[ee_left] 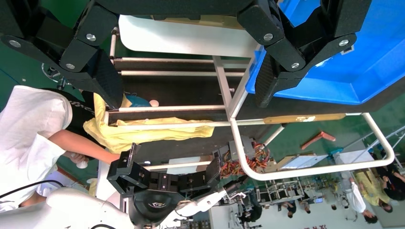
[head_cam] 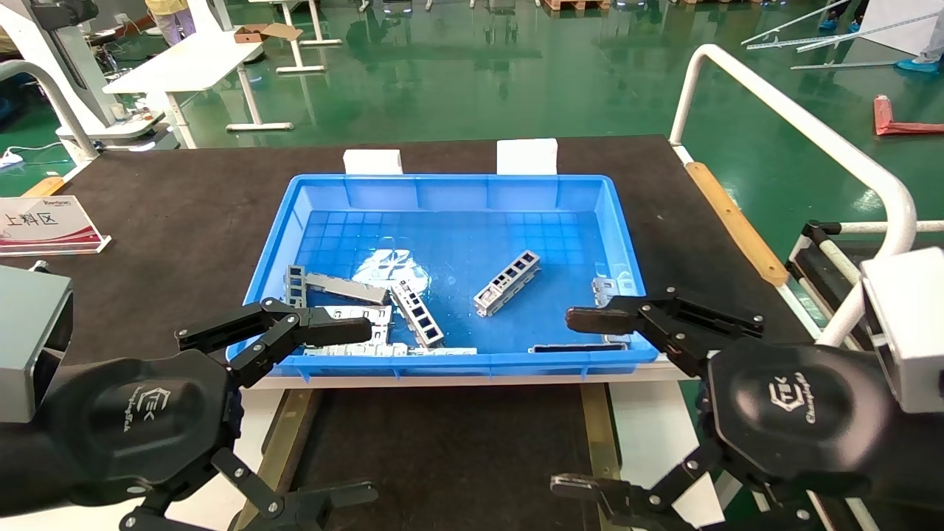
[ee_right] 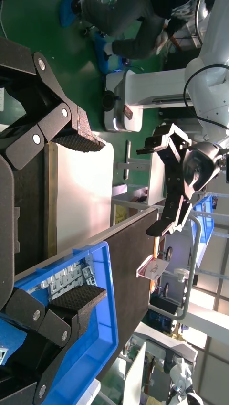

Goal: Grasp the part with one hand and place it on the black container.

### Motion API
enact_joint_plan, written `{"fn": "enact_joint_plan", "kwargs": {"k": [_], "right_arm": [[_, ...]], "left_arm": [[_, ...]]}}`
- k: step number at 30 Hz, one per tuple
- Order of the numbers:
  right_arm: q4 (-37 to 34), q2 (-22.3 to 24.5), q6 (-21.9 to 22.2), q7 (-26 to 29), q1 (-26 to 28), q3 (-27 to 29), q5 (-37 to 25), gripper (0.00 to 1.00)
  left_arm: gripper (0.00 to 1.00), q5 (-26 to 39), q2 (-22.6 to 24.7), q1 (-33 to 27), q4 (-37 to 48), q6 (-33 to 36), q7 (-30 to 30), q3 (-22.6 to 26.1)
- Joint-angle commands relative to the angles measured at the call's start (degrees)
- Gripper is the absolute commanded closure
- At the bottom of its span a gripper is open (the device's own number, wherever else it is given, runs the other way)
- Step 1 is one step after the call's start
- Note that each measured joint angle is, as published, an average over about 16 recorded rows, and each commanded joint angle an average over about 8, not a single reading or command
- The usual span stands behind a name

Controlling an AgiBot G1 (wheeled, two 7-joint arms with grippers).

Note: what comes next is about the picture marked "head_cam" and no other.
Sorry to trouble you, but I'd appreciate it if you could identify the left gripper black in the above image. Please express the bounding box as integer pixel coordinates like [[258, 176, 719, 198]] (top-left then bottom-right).
[[37, 298, 379, 531]]

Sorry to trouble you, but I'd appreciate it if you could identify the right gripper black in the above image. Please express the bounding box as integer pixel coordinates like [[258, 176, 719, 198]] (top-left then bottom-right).
[[549, 287, 898, 531]]

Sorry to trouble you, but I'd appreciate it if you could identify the grey metal bracket with holes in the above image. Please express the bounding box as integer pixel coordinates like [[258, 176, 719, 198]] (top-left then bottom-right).
[[473, 250, 541, 318]]

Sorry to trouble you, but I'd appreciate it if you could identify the long flat grey part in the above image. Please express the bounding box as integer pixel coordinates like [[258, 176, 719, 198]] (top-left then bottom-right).
[[305, 272, 389, 305]]

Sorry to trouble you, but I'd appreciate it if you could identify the long thin grey strip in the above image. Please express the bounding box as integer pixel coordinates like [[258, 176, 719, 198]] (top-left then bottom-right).
[[303, 342, 479, 358]]

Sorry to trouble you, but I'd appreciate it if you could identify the wooden edge strip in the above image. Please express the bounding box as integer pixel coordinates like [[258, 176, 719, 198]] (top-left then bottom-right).
[[685, 162, 791, 288]]

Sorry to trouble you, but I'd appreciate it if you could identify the blue plastic bin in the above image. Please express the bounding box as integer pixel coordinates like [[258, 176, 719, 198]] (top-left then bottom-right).
[[226, 174, 659, 382]]

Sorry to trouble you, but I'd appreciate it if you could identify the white label card left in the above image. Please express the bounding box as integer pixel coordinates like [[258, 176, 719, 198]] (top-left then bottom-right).
[[344, 149, 404, 176]]

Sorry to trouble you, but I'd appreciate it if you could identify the white label card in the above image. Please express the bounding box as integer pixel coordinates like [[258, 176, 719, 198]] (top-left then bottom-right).
[[344, 149, 404, 176], [496, 138, 559, 176]]

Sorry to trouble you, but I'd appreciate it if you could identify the white label card right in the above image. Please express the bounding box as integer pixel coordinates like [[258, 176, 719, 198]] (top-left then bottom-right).
[[496, 138, 559, 176]]

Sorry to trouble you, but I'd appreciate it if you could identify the red white sign placard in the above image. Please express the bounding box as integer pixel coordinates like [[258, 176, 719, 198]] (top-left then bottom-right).
[[0, 195, 112, 257]]

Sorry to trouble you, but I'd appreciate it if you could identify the white tubular handrail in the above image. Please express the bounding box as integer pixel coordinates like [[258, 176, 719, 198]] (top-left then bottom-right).
[[668, 44, 918, 347]]

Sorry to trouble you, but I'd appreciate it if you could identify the short wooden strip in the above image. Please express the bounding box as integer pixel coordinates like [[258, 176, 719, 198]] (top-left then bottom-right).
[[21, 176, 68, 198]]

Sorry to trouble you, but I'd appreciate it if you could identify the red angled object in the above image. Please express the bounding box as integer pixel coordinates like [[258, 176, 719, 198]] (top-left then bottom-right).
[[873, 94, 944, 136]]

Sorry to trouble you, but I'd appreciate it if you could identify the white work table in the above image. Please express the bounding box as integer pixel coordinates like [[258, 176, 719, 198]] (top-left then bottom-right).
[[103, 29, 295, 149]]

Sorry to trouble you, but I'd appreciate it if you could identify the open cardboard box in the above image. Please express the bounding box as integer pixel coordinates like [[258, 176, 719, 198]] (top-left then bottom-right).
[[234, 23, 304, 44]]

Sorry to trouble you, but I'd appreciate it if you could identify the short aluminium bar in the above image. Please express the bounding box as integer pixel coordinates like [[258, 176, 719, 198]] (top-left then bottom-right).
[[790, 60, 898, 72]]

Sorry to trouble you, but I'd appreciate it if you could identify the long aluminium bar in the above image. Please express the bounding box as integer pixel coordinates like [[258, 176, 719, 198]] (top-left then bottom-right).
[[795, 10, 944, 53], [740, 0, 853, 47]]

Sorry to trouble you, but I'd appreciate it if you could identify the grey tubular handrail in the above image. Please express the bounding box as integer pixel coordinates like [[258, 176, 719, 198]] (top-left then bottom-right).
[[0, 59, 101, 164]]

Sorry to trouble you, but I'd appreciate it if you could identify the person in yellow coat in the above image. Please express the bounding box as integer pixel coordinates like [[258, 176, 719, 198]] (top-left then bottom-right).
[[145, 0, 197, 46]]

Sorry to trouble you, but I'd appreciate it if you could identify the white machine stand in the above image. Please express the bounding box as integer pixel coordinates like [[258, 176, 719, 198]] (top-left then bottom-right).
[[0, 0, 179, 153]]

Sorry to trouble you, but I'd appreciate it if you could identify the blue shoe cover foot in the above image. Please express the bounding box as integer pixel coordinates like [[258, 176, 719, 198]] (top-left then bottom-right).
[[895, 29, 944, 73]]

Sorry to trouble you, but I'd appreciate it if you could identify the white board panel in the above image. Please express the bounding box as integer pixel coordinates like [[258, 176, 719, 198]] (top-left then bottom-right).
[[858, 0, 944, 57]]

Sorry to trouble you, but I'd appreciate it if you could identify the grey bracket with tabs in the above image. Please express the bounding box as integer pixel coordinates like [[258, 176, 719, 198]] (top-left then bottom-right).
[[591, 277, 639, 344]]

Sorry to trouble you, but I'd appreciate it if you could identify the upright grey ladder bracket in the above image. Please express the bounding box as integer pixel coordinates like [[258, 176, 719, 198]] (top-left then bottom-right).
[[285, 265, 308, 309]]

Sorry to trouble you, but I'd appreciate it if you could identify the black white trolley frame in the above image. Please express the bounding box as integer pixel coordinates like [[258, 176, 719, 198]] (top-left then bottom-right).
[[785, 219, 944, 349]]

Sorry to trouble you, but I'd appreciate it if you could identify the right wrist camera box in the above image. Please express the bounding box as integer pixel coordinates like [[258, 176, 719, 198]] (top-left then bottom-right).
[[859, 247, 944, 414]]

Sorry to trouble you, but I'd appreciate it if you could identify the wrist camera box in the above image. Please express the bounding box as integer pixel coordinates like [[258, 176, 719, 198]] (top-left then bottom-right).
[[0, 264, 74, 425], [859, 247, 944, 414]]

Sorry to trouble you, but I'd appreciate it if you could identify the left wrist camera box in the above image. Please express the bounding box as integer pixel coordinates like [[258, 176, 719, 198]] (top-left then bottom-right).
[[0, 264, 74, 425]]

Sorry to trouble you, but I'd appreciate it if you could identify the white table leg frame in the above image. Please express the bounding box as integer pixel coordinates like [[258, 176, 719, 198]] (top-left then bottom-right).
[[249, 0, 344, 75]]

